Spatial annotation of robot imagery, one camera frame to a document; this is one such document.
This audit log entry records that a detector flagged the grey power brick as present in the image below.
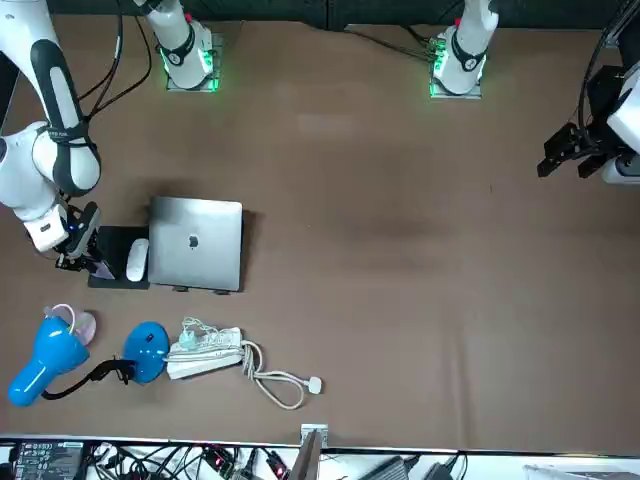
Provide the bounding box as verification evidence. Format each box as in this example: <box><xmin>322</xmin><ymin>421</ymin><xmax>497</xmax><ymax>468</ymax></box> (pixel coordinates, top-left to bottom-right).
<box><xmin>359</xmin><ymin>454</ymin><xmax>417</xmax><ymax>480</ymax></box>

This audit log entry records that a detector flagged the black power brick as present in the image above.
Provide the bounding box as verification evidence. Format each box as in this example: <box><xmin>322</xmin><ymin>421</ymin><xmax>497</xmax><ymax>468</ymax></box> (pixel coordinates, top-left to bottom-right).
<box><xmin>424</xmin><ymin>462</ymin><xmax>467</xmax><ymax>480</ymax></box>

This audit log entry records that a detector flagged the black cable bundle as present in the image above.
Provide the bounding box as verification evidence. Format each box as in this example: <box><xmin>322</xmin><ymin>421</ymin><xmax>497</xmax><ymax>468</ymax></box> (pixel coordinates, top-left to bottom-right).
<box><xmin>92</xmin><ymin>442</ymin><xmax>301</xmax><ymax>480</ymax></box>

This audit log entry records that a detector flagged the pale plug in strip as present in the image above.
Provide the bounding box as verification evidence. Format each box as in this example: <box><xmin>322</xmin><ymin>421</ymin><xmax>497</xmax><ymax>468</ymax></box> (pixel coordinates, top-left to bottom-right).
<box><xmin>178</xmin><ymin>323</ymin><xmax>202</xmax><ymax>351</ymax></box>

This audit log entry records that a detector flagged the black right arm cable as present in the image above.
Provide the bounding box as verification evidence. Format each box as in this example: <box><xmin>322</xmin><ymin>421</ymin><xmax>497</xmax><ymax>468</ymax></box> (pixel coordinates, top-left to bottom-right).
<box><xmin>74</xmin><ymin>0</ymin><xmax>154</xmax><ymax>121</ymax></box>

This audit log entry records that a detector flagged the white cable with plug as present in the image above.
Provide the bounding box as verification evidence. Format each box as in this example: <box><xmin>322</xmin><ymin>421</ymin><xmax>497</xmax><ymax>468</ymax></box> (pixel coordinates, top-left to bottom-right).
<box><xmin>239</xmin><ymin>339</ymin><xmax>325</xmax><ymax>411</ymax></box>

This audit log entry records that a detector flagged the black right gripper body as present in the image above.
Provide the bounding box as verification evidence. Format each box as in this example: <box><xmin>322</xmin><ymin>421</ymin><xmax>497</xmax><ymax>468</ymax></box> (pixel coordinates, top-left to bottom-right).
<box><xmin>62</xmin><ymin>202</ymin><xmax>100</xmax><ymax>257</ymax></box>

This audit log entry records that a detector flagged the black left base cable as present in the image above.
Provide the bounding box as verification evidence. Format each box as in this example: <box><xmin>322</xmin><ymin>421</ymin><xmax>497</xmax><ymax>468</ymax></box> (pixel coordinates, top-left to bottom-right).
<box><xmin>344</xmin><ymin>23</ymin><xmax>442</xmax><ymax>64</ymax></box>

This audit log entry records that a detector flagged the grey laptop with logo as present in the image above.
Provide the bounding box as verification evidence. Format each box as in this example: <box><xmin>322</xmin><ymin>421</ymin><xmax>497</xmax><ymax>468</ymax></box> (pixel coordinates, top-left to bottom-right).
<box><xmin>147</xmin><ymin>195</ymin><xmax>245</xmax><ymax>293</ymax></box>

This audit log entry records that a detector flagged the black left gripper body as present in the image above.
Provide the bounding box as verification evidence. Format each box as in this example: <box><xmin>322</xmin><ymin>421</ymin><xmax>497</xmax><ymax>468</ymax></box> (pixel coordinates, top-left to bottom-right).
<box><xmin>574</xmin><ymin>117</ymin><xmax>624</xmax><ymax>160</ymax></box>

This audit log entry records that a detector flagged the white side bench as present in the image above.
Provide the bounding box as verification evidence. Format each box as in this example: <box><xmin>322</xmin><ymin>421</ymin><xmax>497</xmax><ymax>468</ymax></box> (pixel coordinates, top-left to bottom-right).
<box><xmin>0</xmin><ymin>435</ymin><xmax>640</xmax><ymax>480</ymax></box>

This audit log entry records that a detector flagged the white power strip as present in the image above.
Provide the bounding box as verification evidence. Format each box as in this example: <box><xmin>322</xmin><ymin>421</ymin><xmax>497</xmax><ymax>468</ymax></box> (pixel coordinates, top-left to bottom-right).
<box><xmin>165</xmin><ymin>327</ymin><xmax>246</xmax><ymax>381</ymax></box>

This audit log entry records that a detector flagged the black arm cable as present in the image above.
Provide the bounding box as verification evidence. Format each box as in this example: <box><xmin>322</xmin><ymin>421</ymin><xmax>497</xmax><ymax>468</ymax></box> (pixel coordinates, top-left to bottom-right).
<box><xmin>74</xmin><ymin>0</ymin><xmax>154</xmax><ymax>121</ymax></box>
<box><xmin>577</xmin><ymin>0</ymin><xmax>632</xmax><ymax>132</ymax></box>

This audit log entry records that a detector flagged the blue desk lamp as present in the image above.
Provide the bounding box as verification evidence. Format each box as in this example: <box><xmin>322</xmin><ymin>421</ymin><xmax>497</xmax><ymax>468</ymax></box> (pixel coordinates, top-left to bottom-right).
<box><xmin>7</xmin><ymin>317</ymin><xmax>171</xmax><ymax>408</ymax></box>

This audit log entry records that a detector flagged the black mouse pad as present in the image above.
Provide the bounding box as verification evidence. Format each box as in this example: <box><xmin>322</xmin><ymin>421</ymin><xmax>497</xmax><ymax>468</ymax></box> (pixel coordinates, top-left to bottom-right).
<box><xmin>88</xmin><ymin>225</ymin><xmax>151</xmax><ymax>291</ymax></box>

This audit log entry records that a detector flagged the aluminium post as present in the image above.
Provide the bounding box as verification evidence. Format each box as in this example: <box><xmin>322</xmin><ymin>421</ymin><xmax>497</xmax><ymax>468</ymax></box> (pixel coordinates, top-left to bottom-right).
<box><xmin>292</xmin><ymin>423</ymin><xmax>331</xmax><ymax>480</ymax></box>

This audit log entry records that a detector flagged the labelled black power adapter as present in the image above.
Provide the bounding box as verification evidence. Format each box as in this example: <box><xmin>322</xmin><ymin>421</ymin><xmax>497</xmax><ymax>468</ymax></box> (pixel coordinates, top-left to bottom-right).
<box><xmin>9</xmin><ymin>439</ymin><xmax>87</xmax><ymax>480</ymax></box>

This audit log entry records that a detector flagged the aluminium frame profile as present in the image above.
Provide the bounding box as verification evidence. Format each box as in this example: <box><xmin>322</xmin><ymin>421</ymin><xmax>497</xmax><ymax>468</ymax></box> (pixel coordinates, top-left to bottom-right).
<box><xmin>602</xmin><ymin>19</ymin><xmax>632</xmax><ymax>49</ymax></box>

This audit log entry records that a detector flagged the black lamp cord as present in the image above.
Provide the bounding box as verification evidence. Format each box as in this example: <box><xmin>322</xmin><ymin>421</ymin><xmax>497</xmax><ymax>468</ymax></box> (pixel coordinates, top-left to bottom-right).
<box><xmin>112</xmin><ymin>353</ymin><xmax>139</xmax><ymax>387</ymax></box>

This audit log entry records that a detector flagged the white computer mouse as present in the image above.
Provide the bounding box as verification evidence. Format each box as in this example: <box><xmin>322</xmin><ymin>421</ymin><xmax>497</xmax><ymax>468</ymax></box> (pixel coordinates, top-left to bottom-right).
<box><xmin>125</xmin><ymin>238</ymin><xmax>150</xmax><ymax>282</ymax></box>

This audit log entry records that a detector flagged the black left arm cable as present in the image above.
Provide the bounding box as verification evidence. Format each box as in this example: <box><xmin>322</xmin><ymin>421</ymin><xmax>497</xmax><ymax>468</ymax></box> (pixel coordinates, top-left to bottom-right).
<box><xmin>577</xmin><ymin>0</ymin><xmax>632</xmax><ymax>132</ymax></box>

